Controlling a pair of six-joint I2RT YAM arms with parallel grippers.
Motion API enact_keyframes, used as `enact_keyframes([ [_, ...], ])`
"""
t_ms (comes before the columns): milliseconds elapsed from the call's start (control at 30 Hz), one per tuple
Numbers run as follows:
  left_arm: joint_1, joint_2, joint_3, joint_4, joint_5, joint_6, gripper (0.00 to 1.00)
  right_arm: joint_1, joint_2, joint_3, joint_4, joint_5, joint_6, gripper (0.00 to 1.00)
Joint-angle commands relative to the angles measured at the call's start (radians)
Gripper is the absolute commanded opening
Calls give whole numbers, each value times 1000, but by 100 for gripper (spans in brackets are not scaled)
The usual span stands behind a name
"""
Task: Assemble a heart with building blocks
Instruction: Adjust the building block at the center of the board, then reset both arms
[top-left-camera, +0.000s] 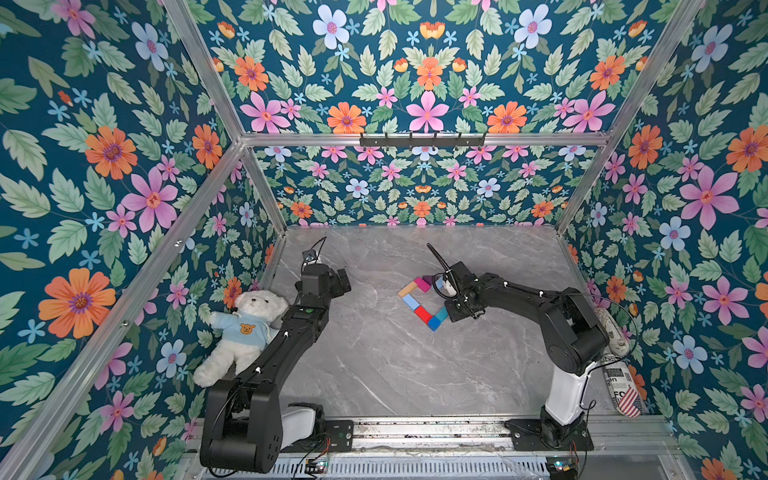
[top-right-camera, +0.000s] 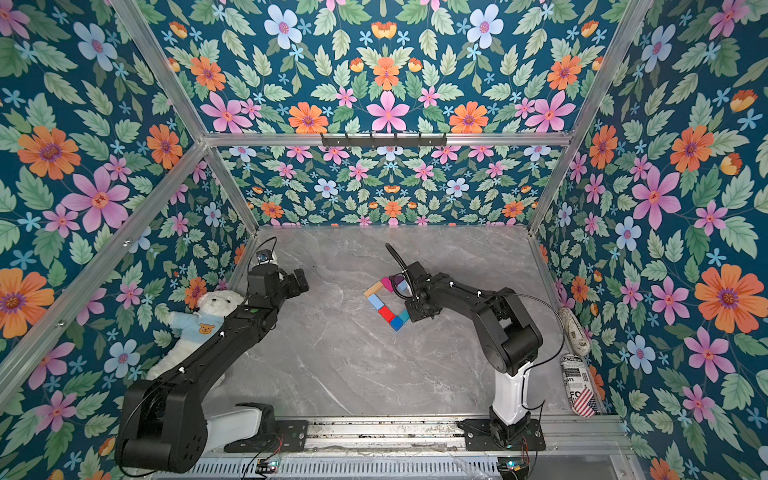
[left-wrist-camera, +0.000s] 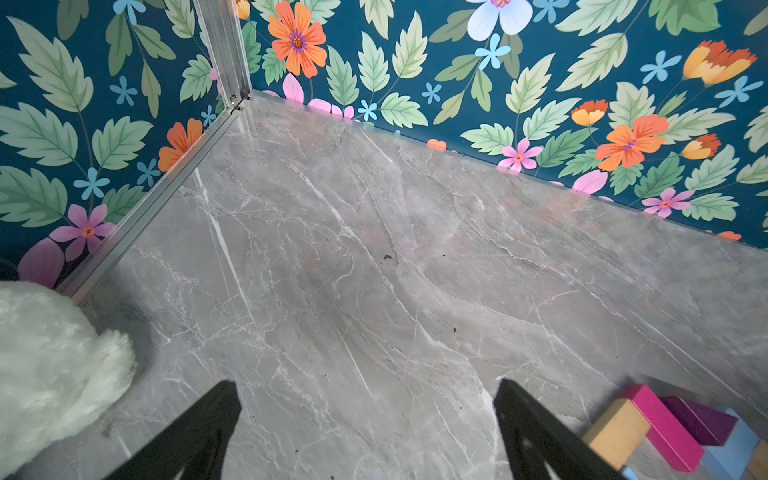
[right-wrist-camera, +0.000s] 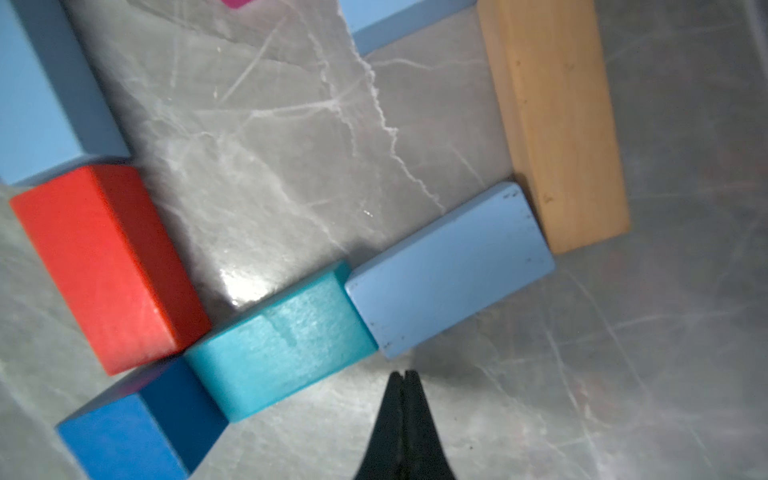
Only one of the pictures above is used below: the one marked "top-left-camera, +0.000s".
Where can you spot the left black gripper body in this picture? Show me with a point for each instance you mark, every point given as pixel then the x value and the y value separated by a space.
pixel 332 287

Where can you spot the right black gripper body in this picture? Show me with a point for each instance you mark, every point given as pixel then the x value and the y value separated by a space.
pixel 456 294

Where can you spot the blue square block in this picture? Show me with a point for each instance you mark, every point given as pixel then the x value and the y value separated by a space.
pixel 434 323

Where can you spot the red rectangular block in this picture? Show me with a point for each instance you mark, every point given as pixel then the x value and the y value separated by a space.
pixel 423 314

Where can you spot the magenta rectangular block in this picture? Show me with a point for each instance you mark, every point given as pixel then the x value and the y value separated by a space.
pixel 423 284

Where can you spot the wooden block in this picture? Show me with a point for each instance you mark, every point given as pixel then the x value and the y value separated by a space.
pixel 407 289

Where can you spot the teal rectangular block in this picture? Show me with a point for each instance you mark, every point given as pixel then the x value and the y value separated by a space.
pixel 441 315

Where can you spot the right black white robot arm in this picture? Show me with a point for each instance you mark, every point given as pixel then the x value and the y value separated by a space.
pixel 573 335

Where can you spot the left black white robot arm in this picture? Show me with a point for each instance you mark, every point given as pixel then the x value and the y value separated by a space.
pixel 244 428

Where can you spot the white teddy bear blue shirt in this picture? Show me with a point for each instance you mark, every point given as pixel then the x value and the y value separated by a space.
pixel 245 334

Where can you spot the printed drink can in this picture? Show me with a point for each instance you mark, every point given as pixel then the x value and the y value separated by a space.
pixel 621 386

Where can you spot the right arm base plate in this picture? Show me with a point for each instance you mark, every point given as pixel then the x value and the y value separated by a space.
pixel 530 435

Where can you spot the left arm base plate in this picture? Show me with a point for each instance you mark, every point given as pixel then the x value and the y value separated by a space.
pixel 333 436

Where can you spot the black hook rail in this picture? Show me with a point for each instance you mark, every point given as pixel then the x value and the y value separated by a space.
pixel 400 141

